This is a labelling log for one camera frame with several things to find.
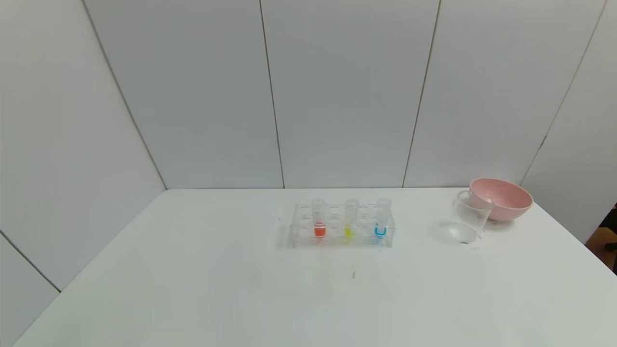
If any test tube with yellow pigment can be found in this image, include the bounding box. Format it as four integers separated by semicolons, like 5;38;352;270
344;199;360;238

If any test tube with blue pigment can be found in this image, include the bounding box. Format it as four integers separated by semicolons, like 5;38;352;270
375;198;392;239

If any test tube with red pigment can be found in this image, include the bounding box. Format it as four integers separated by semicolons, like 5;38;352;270
312;199;328;239

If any clear plastic test tube rack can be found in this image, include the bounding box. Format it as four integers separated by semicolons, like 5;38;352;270
288;201;397;249

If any clear glass beaker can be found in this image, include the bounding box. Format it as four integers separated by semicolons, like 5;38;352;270
440;190;495;244

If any pink plastic bowl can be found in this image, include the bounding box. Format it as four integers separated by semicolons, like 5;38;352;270
469;178;534;222

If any dark background object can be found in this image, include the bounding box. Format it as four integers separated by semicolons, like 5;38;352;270
605;205;617;254

